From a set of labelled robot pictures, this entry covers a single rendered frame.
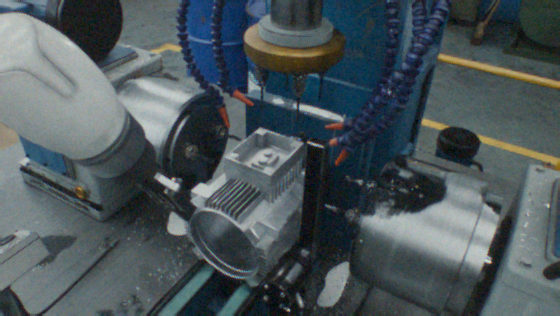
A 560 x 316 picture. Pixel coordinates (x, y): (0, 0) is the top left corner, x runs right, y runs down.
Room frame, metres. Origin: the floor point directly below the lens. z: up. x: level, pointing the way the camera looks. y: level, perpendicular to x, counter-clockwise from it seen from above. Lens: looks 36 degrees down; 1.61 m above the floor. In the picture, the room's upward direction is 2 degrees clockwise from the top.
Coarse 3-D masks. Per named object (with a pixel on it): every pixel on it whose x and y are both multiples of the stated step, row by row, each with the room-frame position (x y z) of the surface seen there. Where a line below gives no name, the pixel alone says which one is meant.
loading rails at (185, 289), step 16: (320, 224) 0.77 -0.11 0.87; (192, 272) 0.56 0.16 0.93; (208, 272) 0.57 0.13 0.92; (176, 288) 0.52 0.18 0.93; (192, 288) 0.53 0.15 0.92; (208, 288) 0.55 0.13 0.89; (224, 288) 0.60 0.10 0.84; (240, 288) 0.53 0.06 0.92; (256, 288) 0.53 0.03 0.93; (160, 304) 0.49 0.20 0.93; (176, 304) 0.49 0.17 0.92; (192, 304) 0.51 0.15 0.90; (208, 304) 0.55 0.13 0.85; (224, 304) 0.55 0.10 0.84; (240, 304) 0.50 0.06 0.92; (256, 304) 0.52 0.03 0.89
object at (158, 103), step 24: (120, 96) 0.85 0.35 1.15; (144, 96) 0.84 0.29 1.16; (168, 96) 0.84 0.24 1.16; (192, 96) 0.84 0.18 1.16; (144, 120) 0.79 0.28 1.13; (168, 120) 0.77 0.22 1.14; (192, 120) 0.81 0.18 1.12; (216, 120) 0.88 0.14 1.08; (168, 144) 0.75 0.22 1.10; (192, 144) 0.80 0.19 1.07; (216, 144) 0.88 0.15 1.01; (168, 168) 0.74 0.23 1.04; (192, 168) 0.80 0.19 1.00; (216, 168) 0.88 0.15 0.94
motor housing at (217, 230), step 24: (216, 192) 0.60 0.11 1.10; (240, 192) 0.60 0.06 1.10; (288, 192) 0.64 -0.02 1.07; (192, 216) 0.59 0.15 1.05; (216, 216) 0.65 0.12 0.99; (240, 216) 0.54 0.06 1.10; (264, 216) 0.57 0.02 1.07; (288, 216) 0.58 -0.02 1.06; (192, 240) 0.59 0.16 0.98; (216, 240) 0.62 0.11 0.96; (240, 240) 0.63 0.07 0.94; (264, 240) 0.53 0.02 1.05; (288, 240) 0.57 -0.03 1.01; (216, 264) 0.57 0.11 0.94; (240, 264) 0.57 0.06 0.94; (264, 264) 0.51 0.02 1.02
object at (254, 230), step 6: (300, 174) 0.68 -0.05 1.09; (300, 180) 0.68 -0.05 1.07; (198, 198) 0.59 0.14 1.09; (198, 204) 0.58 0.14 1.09; (252, 222) 0.54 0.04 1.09; (258, 222) 0.54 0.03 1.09; (246, 228) 0.53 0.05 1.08; (252, 228) 0.52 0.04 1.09; (258, 228) 0.53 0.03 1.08; (252, 234) 0.52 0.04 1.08; (258, 234) 0.52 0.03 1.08; (252, 240) 0.52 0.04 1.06; (198, 252) 0.58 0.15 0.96; (258, 276) 0.53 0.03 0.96; (252, 282) 0.52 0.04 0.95; (258, 282) 0.52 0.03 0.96
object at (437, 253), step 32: (416, 160) 0.64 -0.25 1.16; (384, 192) 0.56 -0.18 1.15; (416, 192) 0.55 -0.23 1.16; (448, 192) 0.55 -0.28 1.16; (480, 192) 0.55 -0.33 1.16; (352, 224) 0.58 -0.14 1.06; (384, 224) 0.52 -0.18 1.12; (416, 224) 0.50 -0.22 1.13; (448, 224) 0.50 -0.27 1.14; (480, 224) 0.50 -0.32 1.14; (352, 256) 0.51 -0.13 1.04; (384, 256) 0.49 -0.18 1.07; (416, 256) 0.47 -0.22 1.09; (448, 256) 0.46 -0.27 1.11; (480, 256) 0.46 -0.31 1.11; (384, 288) 0.49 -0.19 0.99; (416, 288) 0.46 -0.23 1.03; (448, 288) 0.44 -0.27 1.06
